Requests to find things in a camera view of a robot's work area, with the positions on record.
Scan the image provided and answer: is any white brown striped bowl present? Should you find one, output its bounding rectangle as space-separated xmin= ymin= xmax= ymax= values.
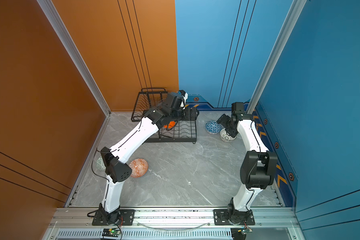
xmin=220 ymin=129 xmax=236 ymax=143

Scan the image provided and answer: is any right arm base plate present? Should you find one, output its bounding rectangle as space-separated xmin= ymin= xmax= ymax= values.
xmin=213 ymin=209 xmax=256 ymax=226

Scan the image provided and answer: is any right green circuit board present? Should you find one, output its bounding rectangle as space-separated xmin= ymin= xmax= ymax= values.
xmin=238 ymin=226 xmax=253 ymax=235

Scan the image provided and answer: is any aluminium front rail frame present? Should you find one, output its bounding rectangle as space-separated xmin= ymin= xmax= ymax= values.
xmin=43 ymin=207 xmax=305 ymax=240

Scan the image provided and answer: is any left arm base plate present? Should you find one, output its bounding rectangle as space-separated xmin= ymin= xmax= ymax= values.
xmin=92 ymin=209 xmax=135 ymax=227

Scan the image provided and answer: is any green circuit board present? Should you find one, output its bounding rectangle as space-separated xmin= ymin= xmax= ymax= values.
xmin=102 ymin=228 xmax=122 ymax=240
xmin=238 ymin=226 xmax=253 ymax=235

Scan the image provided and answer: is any red orange patterned bowl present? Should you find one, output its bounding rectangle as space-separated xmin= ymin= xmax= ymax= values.
xmin=129 ymin=159 xmax=149 ymax=178

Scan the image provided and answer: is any green patterned bowl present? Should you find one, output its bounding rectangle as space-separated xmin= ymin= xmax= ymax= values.
xmin=96 ymin=157 xmax=106 ymax=171

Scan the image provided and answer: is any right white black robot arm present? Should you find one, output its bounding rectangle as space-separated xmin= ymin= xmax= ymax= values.
xmin=217 ymin=114 xmax=278 ymax=225

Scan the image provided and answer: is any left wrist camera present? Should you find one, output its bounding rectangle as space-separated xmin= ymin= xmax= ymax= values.
xmin=165 ymin=90 xmax=188 ymax=111

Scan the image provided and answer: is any left green circuit board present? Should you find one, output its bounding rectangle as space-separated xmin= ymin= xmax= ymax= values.
xmin=102 ymin=228 xmax=122 ymax=240

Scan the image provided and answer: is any dark blue patterned bowl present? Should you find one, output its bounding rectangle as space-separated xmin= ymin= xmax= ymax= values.
xmin=205 ymin=120 xmax=222 ymax=134

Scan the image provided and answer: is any plain orange bowl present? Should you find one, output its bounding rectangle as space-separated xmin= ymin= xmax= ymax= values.
xmin=163 ymin=121 xmax=177 ymax=131

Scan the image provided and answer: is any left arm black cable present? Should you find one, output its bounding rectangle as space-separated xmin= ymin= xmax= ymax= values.
xmin=91 ymin=147 xmax=109 ymax=182

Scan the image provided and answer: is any black wire dish rack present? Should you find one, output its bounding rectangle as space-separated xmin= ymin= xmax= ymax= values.
xmin=131 ymin=88 xmax=197 ymax=144

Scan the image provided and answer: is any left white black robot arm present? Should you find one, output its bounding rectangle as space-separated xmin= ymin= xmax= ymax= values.
xmin=98 ymin=107 xmax=191 ymax=225

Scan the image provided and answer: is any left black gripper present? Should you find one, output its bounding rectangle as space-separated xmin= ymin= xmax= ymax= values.
xmin=170 ymin=106 xmax=200 ymax=124

